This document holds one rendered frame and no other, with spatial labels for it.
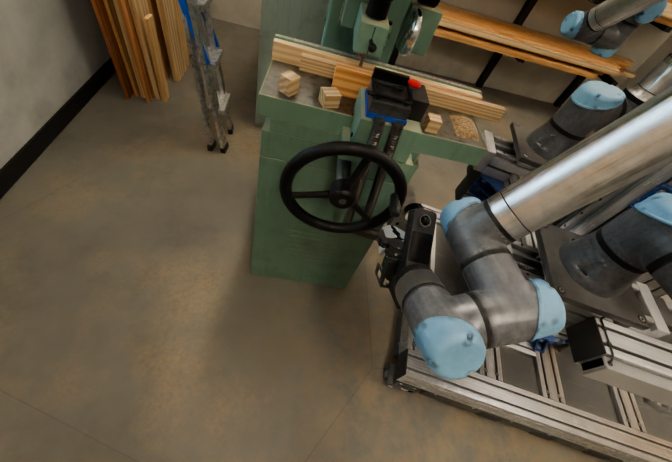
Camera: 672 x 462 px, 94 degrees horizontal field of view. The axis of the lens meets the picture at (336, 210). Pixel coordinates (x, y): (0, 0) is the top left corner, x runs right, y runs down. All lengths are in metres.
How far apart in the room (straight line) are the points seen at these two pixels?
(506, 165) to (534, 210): 0.76
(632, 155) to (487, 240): 0.19
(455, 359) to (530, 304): 0.12
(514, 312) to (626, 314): 0.51
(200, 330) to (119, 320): 0.29
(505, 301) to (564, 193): 0.16
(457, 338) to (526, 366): 1.14
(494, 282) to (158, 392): 1.16
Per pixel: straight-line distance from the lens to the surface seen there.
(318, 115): 0.80
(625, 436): 1.73
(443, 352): 0.42
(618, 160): 0.50
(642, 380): 1.04
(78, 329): 1.51
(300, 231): 1.14
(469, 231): 0.51
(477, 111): 1.04
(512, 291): 0.48
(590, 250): 0.89
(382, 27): 0.83
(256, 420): 1.33
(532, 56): 3.40
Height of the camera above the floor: 1.32
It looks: 48 degrees down
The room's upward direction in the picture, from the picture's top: 21 degrees clockwise
